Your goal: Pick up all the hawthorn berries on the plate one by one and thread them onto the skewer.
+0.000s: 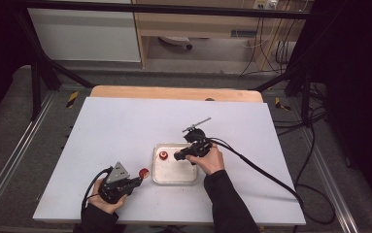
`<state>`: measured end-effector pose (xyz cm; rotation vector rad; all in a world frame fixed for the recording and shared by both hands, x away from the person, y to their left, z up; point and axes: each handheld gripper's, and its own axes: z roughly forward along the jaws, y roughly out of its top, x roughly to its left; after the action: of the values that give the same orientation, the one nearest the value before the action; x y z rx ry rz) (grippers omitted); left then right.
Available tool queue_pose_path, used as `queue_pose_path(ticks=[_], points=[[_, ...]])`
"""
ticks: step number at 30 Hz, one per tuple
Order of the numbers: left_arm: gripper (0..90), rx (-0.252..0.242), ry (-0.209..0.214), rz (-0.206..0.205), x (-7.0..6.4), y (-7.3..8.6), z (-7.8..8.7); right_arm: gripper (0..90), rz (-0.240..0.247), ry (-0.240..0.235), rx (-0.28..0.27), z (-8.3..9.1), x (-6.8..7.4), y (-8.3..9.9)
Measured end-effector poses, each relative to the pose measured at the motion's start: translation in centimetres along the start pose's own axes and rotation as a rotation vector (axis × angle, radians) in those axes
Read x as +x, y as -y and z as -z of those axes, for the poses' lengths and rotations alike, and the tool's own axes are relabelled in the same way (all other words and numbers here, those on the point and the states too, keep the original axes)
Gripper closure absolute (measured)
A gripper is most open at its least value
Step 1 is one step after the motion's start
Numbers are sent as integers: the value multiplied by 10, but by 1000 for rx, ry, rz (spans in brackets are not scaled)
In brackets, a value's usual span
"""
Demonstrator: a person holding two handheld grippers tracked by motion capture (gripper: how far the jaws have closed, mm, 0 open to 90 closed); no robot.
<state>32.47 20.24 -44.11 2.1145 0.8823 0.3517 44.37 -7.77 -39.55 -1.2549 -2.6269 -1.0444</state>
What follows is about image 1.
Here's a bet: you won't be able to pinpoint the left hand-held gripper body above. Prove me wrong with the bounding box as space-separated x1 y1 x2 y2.
97 161 136 205

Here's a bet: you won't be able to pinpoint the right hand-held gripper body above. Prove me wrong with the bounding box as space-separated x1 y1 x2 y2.
182 116 215 158

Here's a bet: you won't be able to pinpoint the white square tray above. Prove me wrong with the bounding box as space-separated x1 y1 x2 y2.
151 143 199 186

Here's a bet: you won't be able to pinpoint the person's left hand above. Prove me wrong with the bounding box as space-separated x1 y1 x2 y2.
87 178 129 216

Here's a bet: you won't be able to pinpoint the person's right hand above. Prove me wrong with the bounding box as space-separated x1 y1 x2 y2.
185 144 225 177

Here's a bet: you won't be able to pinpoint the light wooden table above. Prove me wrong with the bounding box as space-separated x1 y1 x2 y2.
89 84 264 104

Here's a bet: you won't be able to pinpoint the office chair wheel base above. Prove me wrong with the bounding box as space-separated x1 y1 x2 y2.
158 35 194 50

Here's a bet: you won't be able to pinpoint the light wooden desk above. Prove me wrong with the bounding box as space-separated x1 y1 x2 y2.
131 0 314 70

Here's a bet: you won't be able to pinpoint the black metal stand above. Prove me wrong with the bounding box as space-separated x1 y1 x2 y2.
254 18 316 128
13 6 95 121

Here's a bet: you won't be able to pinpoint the white power strip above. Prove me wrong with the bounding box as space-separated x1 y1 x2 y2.
253 0 279 10

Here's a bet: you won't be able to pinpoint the white cabinet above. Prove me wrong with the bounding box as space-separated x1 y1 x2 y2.
27 0 142 63

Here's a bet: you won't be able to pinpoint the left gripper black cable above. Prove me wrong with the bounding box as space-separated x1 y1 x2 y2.
81 167 114 215

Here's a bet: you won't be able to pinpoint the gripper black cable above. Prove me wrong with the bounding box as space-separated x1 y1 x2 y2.
204 136 337 233
81 167 114 215

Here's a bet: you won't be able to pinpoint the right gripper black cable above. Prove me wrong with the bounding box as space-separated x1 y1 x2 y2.
204 136 337 233

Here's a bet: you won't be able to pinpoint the aluminium floor rail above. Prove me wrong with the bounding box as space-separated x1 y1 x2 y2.
298 125 361 233
0 91 58 221

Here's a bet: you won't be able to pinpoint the black floor cables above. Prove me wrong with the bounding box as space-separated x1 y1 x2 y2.
272 82 328 137

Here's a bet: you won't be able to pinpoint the hanging black cables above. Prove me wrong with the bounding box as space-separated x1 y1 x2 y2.
238 16 296 78

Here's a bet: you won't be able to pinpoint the black metal frame bar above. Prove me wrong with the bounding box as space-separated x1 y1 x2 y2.
17 0 318 20

